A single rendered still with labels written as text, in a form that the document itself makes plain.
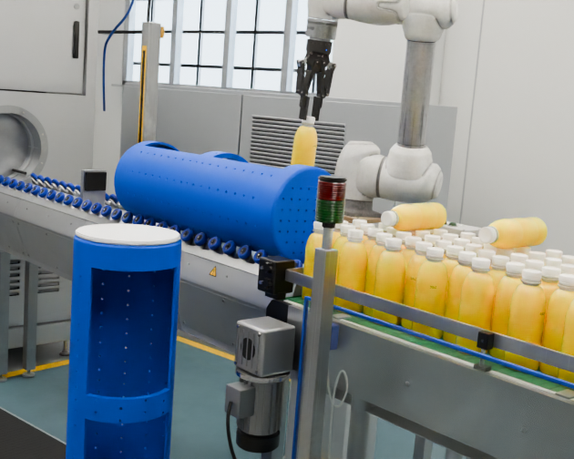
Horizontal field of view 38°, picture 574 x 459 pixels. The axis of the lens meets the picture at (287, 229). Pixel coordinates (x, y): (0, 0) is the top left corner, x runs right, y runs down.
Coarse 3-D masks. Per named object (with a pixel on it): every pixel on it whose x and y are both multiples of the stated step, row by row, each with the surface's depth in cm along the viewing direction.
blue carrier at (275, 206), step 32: (128, 160) 293; (160, 160) 280; (192, 160) 269; (224, 160) 260; (128, 192) 290; (160, 192) 274; (192, 192) 261; (224, 192) 250; (256, 192) 239; (288, 192) 235; (192, 224) 267; (224, 224) 251; (256, 224) 239; (288, 224) 237; (288, 256) 239
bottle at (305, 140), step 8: (304, 128) 250; (312, 128) 250; (296, 136) 251; (304, 136) 249; (312, 136) 250; (296, 144) 251; (304, 144) 250; (312, 144) 250; (296, 152) 251; (304, 152) 250; (312, 152) 251; (296, 160) 251; (304, 160) 251; (312, 160) 252
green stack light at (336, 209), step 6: (318, 204) 182; (324, 204) 181; (330, 204) 181; (336, 204) 181; (342, 204) 182; (318, 210) 183; (324, 210) 181; (330, 210) 181; (336, 210) 181; (342, 210) 182; (318, 216) 183; (324, 216) 181; (330, 216) 181; (336, 216) 182; (342, 216) 183; (324, 222) 182; (330, 222) 181; (336, 222) 182; (342, 222) 183
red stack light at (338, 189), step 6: (318, 180) 183; (318, 186) 182; (324, 186) 181; (330, 186) 180; (336, 186) 180; (342, 186) 181; (318, 192) 182; (324, 192) 181; (330, 192) 180; (336, 192) 181; (342, 192) 181; (318, 198) 182; (324, 198) 181; (330, 198) 181; (336, 198) 181; (342, 198) 182
